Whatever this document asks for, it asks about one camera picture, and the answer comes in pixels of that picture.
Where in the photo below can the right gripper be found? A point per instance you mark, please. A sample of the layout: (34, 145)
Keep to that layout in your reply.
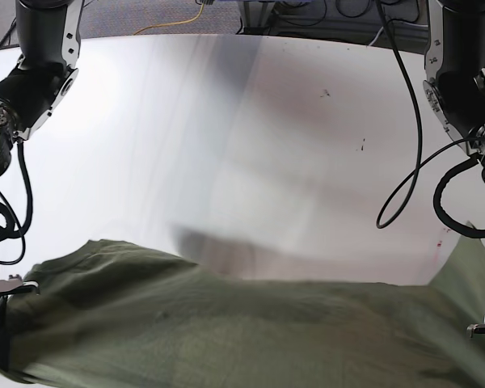
(4, 289)

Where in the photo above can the green t-shirt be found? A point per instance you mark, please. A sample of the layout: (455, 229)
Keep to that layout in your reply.
(113, 314)

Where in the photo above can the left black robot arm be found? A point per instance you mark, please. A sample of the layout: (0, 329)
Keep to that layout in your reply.
(454, 60)

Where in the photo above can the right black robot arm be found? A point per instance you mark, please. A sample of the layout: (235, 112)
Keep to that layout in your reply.
(49, 40)

